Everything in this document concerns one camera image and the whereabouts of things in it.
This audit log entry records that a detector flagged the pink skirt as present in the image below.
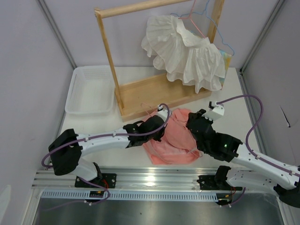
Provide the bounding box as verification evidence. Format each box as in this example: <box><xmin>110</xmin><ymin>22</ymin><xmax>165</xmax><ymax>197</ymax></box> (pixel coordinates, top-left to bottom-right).
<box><xmin>142</xmin><ymin>108</ymin><xmax>203</xmax><ymax>165</ymax></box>

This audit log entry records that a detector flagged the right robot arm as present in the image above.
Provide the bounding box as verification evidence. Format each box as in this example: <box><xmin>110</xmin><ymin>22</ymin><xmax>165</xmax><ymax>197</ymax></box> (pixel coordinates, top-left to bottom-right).
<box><xmin>186</xmin><ymin>109</ymin><xmax>300</xmax><ymax>208</ymax></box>

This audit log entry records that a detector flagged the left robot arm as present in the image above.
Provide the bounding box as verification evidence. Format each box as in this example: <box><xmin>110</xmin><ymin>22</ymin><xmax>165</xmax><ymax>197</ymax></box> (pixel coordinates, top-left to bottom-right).
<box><xmin>48</xmin><ymin>115</ymin><xmax>166</xmax><ymax>188</ymax></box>

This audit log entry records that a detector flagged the pink hanger with dress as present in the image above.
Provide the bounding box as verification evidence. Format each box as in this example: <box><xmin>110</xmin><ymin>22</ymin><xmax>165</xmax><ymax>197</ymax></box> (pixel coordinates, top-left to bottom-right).
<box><xmin>180</xmin><ymin>0</ymin><xmax>210</xmax><ymax>38</ymax></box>

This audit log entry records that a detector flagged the wooden clothes rack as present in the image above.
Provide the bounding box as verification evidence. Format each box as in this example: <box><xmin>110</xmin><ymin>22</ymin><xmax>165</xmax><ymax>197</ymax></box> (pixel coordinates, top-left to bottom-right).
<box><xmin>94</xmin><ymin>0</ymin><xmax>223</xmax><ymax>121</ymax></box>

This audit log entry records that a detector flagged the white plastic basket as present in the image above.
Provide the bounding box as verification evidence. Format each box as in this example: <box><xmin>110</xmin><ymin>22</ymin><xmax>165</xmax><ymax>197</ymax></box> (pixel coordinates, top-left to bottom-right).
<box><xmin>65</xmin><ymin>66</ymin><xmax>115</xmax><ymax>116</ymax></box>

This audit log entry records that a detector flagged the white ruffled dress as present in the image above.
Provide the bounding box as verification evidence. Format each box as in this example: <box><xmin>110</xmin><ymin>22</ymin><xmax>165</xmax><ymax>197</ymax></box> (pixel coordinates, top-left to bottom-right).
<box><xmin>141</xmin><ymin>15</ymin><xmax>226</xmax><ymax>93</ymax></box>

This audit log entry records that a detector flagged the colourful pastel garment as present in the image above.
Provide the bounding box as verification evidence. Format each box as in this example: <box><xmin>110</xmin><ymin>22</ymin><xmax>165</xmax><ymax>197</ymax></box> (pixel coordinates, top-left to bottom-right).
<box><xmin>219</xmin><ymin>49</ymin><xmax>232</xmax><ymax>87</ymax></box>

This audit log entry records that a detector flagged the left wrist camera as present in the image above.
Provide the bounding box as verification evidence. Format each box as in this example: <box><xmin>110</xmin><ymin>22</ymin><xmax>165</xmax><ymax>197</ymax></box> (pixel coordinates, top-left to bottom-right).
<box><xmin>156</xmin><ymin>103</ymin><xmax>172</xmax><ymax>122</ymax></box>

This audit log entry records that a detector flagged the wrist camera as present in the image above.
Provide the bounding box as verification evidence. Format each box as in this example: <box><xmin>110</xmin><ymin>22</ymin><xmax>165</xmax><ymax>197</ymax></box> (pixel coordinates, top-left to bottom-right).
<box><xmin>202</xmin><ymin>101</ymin><xmax>225</xmax><ymax>121</ymax></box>
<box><xmin>156</xmin><ymin>103</ymin><xmax>172</xmax><ymax>122</ymax></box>

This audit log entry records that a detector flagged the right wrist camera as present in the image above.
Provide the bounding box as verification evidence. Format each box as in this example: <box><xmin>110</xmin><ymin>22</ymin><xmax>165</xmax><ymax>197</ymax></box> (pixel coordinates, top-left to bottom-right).
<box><xmin>202</xmin><ymin>101</ymin><xmax>225</xmax><ymax>121</ymax></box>

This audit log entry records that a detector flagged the aluminium mounting rail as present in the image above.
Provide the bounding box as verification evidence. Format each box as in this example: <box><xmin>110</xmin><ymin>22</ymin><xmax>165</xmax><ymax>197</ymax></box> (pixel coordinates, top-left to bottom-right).
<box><xmin>32</xmin><ymin>167</ymin><xmax>217</xmax><ymax>192</ymax></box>

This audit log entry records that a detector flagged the white slotted cable duct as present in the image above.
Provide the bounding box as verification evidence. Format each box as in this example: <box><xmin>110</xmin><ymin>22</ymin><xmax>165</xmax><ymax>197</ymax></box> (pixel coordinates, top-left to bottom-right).
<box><xmin>41</xmin><ymin>189</ymin><xmax>218</xmax><ymax>202</ymax></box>

